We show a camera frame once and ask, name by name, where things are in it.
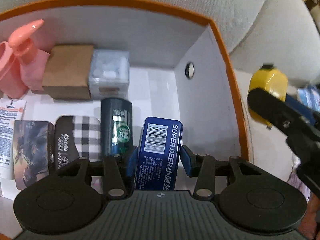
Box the pink plastic bottle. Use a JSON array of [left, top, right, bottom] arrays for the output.
[[20, 49, 49, 91]]

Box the yellow tape measure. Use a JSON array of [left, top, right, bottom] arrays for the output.
[[248, 64, 289, 128]]

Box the purple fluffy blanket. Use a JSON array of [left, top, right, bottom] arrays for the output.
[[287, 169, 311, 202]]

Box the plaid black white case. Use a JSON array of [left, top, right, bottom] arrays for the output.
[[54, 115, 102, 170]]

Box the photo card box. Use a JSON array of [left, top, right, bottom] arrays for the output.
[[12, 120, 55, 190]]

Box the brown cardboard cube box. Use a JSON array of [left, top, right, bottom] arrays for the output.
[[42, 44, 94, 100]]

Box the white cream tube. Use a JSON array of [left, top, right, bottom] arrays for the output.
[[0, 98, 26, 180]]

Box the person's right hand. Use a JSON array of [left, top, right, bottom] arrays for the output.
[[298, 194, 319, 240]]

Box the clear plastic box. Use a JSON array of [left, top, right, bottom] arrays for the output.
[[88, 49, 130, 100]]

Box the orange cardboard box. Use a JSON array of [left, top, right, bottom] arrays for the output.
[[0, 0, 251, 240]]

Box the pink nozzle bottle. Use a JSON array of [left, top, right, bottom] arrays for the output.
[[1, 19, 44, 99]]

